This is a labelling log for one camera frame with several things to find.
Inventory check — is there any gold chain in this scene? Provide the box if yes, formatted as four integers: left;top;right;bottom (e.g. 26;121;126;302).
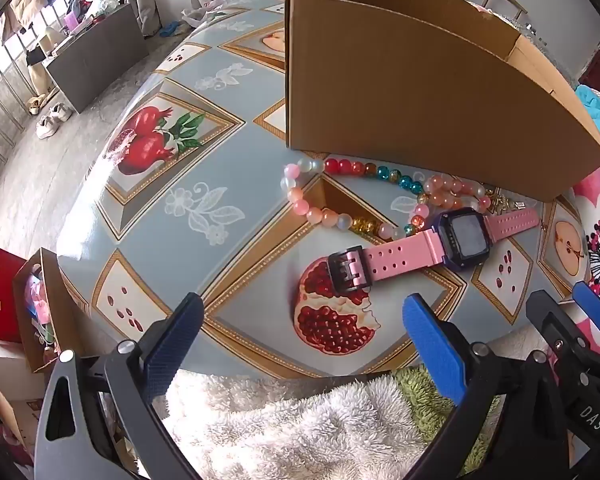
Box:
487;187;516;217

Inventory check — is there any white plastic bag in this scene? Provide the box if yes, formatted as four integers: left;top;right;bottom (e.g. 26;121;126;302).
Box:
182;0;241;28

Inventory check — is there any metal window grille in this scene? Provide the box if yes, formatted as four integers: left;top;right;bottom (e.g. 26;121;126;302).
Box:
0;10;46;161

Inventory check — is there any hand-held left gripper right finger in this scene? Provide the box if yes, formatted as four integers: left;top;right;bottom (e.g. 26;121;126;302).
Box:
401;294;571;480

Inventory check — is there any white fluffy robe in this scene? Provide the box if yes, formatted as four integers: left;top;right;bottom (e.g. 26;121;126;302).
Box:
150;365;486;480

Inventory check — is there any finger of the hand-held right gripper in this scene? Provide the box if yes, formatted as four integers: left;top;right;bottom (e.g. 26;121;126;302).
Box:
572;281;600;333
525;290;588;361

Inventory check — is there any red gift bag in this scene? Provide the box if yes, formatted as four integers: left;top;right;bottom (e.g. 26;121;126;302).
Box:
0;245;28;343

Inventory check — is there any pink strap smartwatch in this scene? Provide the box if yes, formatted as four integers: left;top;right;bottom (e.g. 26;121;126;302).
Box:
328;207;540;293

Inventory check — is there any pink bead bracelet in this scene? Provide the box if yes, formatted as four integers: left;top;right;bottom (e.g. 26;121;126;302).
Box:
414;174;493;218

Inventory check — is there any hanging beige jacket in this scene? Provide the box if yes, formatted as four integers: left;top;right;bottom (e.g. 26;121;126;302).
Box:
10;0;48;28

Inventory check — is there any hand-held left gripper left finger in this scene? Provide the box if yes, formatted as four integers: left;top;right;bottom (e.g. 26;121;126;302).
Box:
34;291;206;480

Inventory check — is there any grey cabinet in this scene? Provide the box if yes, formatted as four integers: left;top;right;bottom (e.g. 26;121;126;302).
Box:
45;2;150;113

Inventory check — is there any small cardboard box of clutter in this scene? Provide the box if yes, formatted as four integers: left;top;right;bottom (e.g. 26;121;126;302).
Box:
12;247;88;373

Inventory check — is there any multicolour bead bracelet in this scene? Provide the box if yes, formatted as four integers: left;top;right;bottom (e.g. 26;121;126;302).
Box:
280;156;431;241

